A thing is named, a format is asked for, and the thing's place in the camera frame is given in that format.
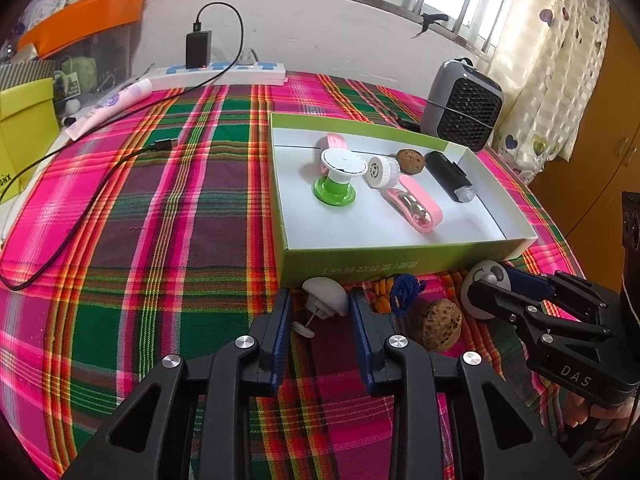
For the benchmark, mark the heart print curtain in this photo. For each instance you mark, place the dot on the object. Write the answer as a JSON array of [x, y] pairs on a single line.
[[550, 60]]

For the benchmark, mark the grey fan heater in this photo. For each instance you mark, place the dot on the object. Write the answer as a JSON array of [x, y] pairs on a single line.
[[465, 105]]

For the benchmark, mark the black bike light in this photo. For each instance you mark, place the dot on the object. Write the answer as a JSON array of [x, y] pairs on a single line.
[[447, 175]]

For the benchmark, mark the brown walnut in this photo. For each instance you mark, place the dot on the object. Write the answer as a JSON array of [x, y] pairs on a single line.
[[411, 161], [440, 324]]

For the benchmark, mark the person's right hand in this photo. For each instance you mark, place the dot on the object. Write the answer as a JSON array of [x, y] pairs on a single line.
[[580, 410]]

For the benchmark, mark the white mushroom-shaped hook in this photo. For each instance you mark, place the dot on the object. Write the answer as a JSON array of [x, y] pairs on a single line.
[[325, 292]]

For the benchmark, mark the black charger adapter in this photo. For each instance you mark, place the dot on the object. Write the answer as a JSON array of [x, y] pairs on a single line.
[[198, 50]]

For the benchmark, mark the grey chevron pattern box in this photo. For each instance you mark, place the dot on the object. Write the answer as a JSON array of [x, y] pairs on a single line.
[[25, 72]]

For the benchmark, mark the wooden cabinet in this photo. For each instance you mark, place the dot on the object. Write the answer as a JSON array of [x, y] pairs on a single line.
[[590, 170]]

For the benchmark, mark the pink plaid cloth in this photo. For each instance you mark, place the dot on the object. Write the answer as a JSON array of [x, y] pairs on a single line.
[[175, 235]]

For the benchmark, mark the pink white tube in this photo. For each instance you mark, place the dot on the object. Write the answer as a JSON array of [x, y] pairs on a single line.
[[110, 107]]

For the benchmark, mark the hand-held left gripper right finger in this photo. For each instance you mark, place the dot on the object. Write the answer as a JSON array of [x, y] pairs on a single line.
[[362, 330]]

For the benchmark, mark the white power strip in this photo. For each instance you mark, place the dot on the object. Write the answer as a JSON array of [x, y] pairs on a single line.
[[225, 74]]

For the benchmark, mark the yellow-green cardboard box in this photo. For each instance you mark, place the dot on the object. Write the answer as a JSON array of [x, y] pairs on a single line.
[[25, 130]]

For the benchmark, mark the green white cardboard box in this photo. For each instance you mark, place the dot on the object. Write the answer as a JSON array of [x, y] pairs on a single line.
[[350, 240]]

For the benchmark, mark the white panda toy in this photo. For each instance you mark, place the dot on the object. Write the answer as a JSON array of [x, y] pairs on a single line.
[[475, 290]]

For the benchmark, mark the pink hair clip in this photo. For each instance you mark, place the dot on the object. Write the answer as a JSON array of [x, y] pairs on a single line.
[[426, 210]]

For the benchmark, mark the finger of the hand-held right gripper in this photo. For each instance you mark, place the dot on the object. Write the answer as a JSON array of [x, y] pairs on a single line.
[[500, 300], [530, 281]]

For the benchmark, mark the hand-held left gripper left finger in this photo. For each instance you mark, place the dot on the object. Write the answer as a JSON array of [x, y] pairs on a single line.
[[280, 325]]

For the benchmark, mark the black clip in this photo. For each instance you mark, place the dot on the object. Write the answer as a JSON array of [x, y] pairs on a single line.
[[430, 20]]

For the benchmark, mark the white round plastic case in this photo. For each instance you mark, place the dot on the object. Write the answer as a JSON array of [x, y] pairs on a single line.
[[379, 171]]

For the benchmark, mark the clear bin with orange lid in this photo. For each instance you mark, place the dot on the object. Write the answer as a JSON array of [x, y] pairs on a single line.
[[85, 15]]

